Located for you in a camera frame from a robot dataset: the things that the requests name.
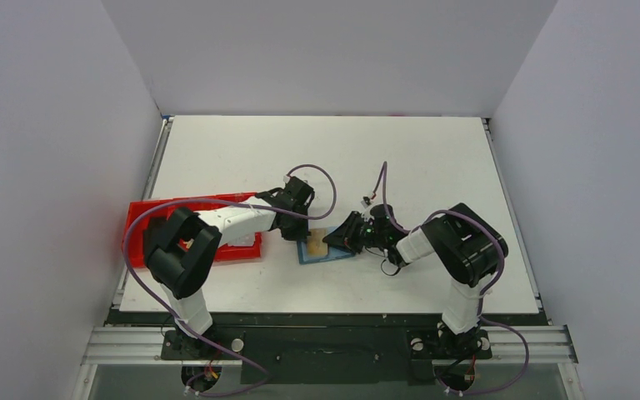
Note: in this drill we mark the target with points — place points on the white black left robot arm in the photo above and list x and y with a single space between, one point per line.
472 252

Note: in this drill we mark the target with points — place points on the aluminium frame rail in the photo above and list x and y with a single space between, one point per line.
143 346

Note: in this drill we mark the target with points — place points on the gold VIP card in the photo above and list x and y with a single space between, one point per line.
315 246

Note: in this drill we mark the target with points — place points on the blue leather card holder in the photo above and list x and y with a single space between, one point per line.
334 254

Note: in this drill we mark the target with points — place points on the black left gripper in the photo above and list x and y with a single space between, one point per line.
375 231

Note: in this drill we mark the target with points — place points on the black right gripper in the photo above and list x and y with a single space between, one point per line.
298 203

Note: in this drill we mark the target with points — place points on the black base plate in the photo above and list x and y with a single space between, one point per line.
313 348

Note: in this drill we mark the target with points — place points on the white VIP card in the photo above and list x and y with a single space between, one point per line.
246 241

